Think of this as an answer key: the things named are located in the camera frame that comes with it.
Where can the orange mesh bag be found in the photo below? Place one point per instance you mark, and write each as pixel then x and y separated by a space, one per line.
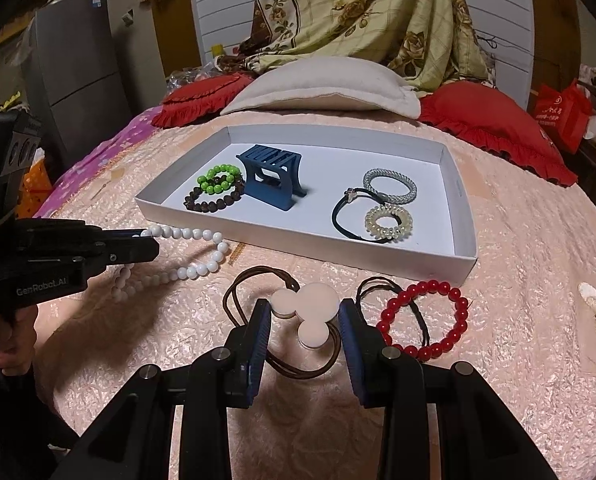
pixel 35 185

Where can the grey refrigerator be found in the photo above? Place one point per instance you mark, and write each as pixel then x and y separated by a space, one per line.
pixel 73 70

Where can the beige pillow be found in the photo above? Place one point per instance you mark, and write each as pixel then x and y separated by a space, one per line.
pixel 318 85

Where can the pink quilted bedspread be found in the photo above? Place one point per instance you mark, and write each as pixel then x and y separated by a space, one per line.
pixel 527 260

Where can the red fringed flat pillow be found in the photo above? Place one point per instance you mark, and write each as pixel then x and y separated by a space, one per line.
pixel 198 97

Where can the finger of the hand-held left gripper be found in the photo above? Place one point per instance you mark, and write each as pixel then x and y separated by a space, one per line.
pixel 133 251
pixel 125 234

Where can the person's left hand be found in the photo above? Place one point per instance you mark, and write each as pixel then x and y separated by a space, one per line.
pixel 8 340

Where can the floral yellow blanket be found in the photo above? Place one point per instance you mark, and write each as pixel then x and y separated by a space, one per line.
pixel 353 10

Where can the red ruffled plump pillow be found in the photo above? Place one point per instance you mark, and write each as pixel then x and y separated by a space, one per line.
pixel 487 115

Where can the red shopping bag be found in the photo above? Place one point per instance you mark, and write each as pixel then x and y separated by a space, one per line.
pixel 562 110

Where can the purple patterned bed sheet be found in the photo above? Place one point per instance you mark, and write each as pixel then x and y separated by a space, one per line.
pixel 103 155

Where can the white shallow cardboard tray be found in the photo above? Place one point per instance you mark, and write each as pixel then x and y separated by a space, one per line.
pixel 318 210

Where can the blue hair claw clip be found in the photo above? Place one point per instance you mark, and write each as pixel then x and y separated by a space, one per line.
pixel 268 192

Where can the clear crinkled plastic bag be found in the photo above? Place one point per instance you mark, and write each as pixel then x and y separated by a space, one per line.
pixel 188 77

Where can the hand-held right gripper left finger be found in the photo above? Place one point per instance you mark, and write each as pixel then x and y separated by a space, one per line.
pixel 260 340

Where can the white flower hairpin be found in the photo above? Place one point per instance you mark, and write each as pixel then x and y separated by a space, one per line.
pixel 591 296

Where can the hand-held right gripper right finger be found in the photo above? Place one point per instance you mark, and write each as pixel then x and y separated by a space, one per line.
pixel 350 340

